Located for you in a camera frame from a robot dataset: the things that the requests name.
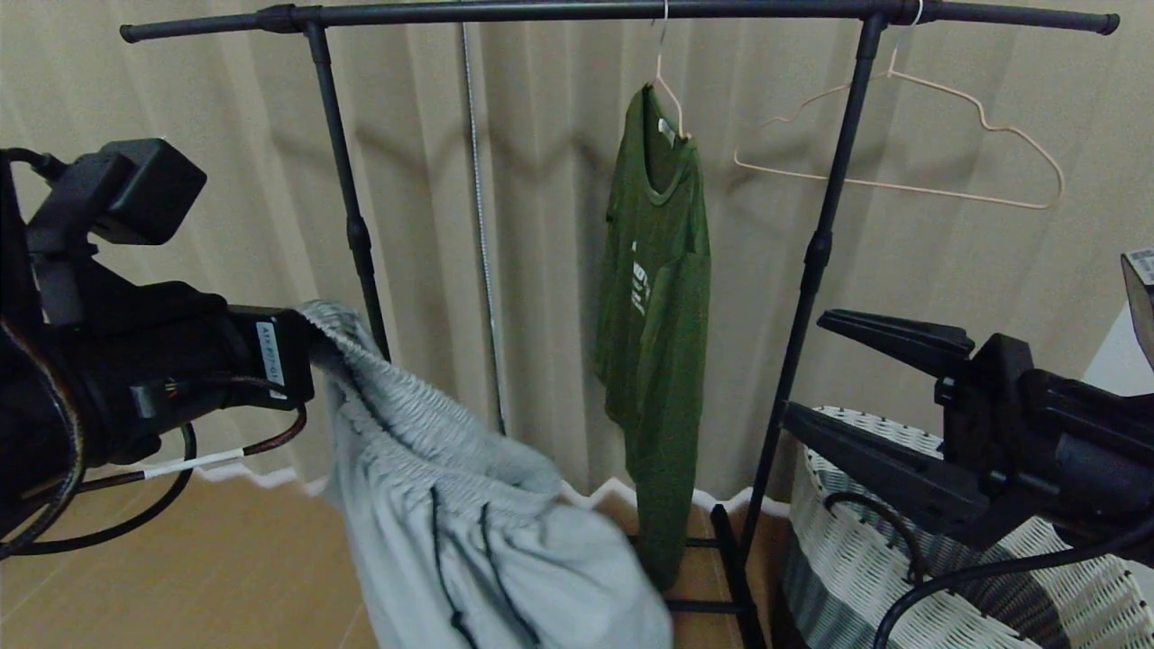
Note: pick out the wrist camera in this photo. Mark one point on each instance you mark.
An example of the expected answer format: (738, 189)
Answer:
(1140, 306)
(144, 189)

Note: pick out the white laundry basket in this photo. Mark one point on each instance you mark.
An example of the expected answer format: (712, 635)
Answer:
(856, 559)

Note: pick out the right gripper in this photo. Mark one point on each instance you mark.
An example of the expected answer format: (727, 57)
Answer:
(1064, 451)

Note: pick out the metal curtain wand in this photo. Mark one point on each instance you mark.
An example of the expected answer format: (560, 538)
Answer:
(482, 225)

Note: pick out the black clothes rack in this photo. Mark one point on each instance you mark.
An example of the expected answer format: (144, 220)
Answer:
(586, 11)

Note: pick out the pink clothes hanger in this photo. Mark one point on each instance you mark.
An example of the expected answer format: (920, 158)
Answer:
(672, 108)
(902, 187)

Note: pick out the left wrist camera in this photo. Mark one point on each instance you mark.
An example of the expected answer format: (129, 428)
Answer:
(144, 189)

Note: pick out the pale grey garment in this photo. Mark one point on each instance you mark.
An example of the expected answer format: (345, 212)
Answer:
(505, 541)

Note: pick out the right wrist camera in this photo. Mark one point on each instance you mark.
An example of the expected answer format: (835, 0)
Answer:
(1140, 306)

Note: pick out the green long-sleeved shirt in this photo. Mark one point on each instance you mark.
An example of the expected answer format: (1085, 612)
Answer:
(658, 315)

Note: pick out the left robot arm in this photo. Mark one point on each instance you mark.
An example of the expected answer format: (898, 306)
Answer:
(36, 406)

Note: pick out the beige curtain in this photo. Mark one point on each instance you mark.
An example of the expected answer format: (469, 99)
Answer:
(180, 90)

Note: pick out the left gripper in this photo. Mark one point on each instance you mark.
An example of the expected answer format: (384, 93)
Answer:
(180, 361)

